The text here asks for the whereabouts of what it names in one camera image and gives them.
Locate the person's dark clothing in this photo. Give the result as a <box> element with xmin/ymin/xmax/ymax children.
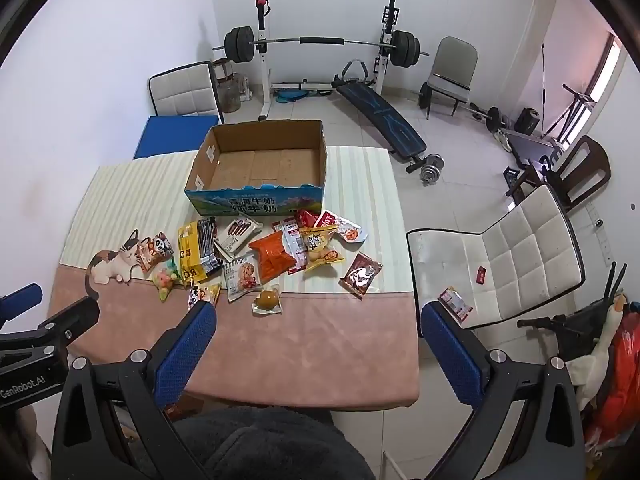
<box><xmin>170</xmin><ymin>406</ymin><xmax>376</xmax><ymax>480</ymax></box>

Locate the plain orange snack packet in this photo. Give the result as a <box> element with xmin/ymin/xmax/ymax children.
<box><xmin>248</xmin><ymin>232</ymin><xmax>299</xmax><ymax>283</ymax></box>

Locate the small panda print packet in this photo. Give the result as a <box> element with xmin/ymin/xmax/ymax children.
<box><xmin>187</xmin><ymin>282</ymin><xmax>222</xmax><ymax>311</ymax></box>

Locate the blue seat cushion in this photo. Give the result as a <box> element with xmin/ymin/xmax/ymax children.
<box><xmin>132</xmin><ymin>116</ymin><xmax>219</xmax><ymax>160</ymax></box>

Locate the pink white packet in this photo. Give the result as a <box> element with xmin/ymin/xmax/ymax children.
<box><xmin>437</xmin><ymin>287</ymin><xmax>473</xmax><ymax>322</ymax></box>

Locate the yellow bread packet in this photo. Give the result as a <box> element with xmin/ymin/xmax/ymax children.
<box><xmin>299</xmin><ymin>225</ymin><xmax>346</xmax><ymax>272</ymax></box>

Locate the orange bag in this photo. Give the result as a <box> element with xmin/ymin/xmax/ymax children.
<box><xmin>585</xmin><ymin>300</ymin><xmax>640</xmax><ymax>456</ymax></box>

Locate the striped cat print table cloth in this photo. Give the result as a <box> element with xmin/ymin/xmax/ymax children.
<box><xmin>59</xmin><ymin>146</ymin><xmax>421</xmax><ymax>411</ymax></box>

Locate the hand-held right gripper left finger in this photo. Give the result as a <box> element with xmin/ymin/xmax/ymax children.
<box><xmin>51</xmin><ymin>301</ymin><xmax>218</xmax><ymax>480</ymax></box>

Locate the colourful candy packet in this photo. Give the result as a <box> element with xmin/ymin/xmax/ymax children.
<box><xmin>152</xmin><ymin>258</ymin><xmax>182</xmax><ymax>302</ymax></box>

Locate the white padded chair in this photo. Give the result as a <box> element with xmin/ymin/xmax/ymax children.
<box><xmin>148</xmin><ymin>61</ymin><xmax>224</xmax><ymax>126</ymax></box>
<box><xmin>406</xmin><ymin>185</ymin><xmax>586</xmax><ymax>331</ymax></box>

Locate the black speaker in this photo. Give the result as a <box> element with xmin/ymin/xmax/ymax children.
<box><xmin>515</xmin><ymin>107</ymin><xmax>540</xmax><ymax>136</ymax></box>

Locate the long red white sausage packet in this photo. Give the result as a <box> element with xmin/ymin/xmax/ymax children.
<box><xmin>272</xmin><ymin>219</ymin><xmax>308</xmax><ymax>273</ymax></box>

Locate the small black floor barbell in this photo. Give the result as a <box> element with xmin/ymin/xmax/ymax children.
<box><xmin>419</xmin><ymin>81</ymin><xmax>511</xmax><ymax>133</ymax></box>

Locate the barbell with black plates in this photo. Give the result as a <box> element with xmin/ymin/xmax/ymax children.
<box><xmin>212</xmin><ymin>25</ymin><xmax>431</xmax><ymax>68</ymax></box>

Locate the dark treadmill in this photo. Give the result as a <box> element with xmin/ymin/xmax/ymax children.
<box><xmin>500</xmin><ymin>127</ymin><xmax>566</xmax><ymax>171</ymax></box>

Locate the cardboard box with blue print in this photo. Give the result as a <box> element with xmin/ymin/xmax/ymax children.
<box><xmin>184</xmin><ymin>120</ymin><xmax>328</xmax><ymax>218</ymax></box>

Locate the clear braised egg packet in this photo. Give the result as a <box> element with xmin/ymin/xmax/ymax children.
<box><xmin>251</xmin><ymin>284</ymin><xmax>282</xmax><ymax>316</ymax></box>

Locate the chocolate stick biscuit packet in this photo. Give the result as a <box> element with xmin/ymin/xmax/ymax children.
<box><xmin>215</xmin><ymin>214</ymin><xmax>263</xmax><ymax>255</ymax></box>

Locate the white cookie packet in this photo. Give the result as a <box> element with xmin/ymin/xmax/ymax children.
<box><xmin>222</xmin><ymin>254</ymin><xmax>263</xmax><ymax>303</ymax></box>

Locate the yellow black snack packet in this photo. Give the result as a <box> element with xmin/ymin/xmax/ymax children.
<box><xmin>177</xmin><ymin>216</ymin><xmax>224</xmax><ymax>283</ymax></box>

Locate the chrome dumbbell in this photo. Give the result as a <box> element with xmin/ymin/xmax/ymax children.
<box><xmin>419</xmin><ymin>154</ymin><xmax>446</xmax><ymax>183</ymax></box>

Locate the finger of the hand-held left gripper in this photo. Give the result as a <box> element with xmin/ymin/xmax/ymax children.
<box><xmin>0</xmin><ymin>282</ymin><xmax>44</xmax><ymax>322</ymax></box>
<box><xmin>0</xmin><ymin>296</ymin><xmax>101</xmax><ymax>357</ymax></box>

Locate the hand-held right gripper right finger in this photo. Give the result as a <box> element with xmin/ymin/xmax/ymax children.
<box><xmin>420</xmin><ymin>302</ymin><xmax>586</xmax><ymax>480</ymax></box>

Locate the white goose plush toy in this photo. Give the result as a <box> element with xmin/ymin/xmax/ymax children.
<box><xmin>567</xmin><ymin>292</ymin><xmax>631</xmax><ymax>413</ymax></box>

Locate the grey chair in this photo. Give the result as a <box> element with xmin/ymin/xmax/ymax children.
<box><xmin>425</xmin><ymin>36</ymin><xmax>479</xmax><ymax>120</ymax></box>

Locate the black sit-up bench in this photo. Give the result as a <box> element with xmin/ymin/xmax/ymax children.
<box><xmin>331</xmin><ymin>59</ymin><xmax>427</xmax><ymax>173</ymax></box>

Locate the black tripod stand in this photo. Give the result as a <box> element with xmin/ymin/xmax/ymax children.
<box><xmin>542</xmin><ymin>42</ymin><xmax>598</xmax><ymax>141</ymax></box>

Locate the window with brown frame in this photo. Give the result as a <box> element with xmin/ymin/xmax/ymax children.
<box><xmin>582</xmin><ymin>30</ymin><xmax>628</xmax><ymax>126</ymax></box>

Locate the brown glass jar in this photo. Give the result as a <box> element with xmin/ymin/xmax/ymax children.
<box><xmin>215</xmin><ymin>57</ymin><xmax>243</xmax><ymax>113</ymax></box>

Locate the black metal frame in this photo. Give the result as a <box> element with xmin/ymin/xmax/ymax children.
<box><xmin>517</xmin><ymin>262</ymin><xmax>628</xmax><ymax>361</ymax></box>

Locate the orange panda print snack packet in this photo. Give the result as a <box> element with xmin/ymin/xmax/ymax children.
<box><xmin>136</xmin><ymin>231</ymin><xmax>175</xmax><ymax>273</ymax></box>

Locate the white orange snack packet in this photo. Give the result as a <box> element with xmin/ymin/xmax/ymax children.
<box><xmin>332</xmin><ymin>215</ymin><xmax>369</xmax><ymax>244</ymax></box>

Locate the white bench press rack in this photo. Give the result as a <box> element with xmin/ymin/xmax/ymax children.
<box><xmin>255</xmin><ymin>0</ymin><xmax>401</xmax><ymax>121</ymax></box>

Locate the blue exercise disc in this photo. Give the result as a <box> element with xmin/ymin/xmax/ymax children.
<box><xmin>275</xmin><ymin>89</ymin><xmax>321</xmax><ymax>105</ymax></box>

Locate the brown red snack packet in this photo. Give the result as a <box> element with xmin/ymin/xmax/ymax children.
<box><xmin>338</xmin><ymin>252</ymin><xmax>384</xmax><ymax>301</ymax></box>

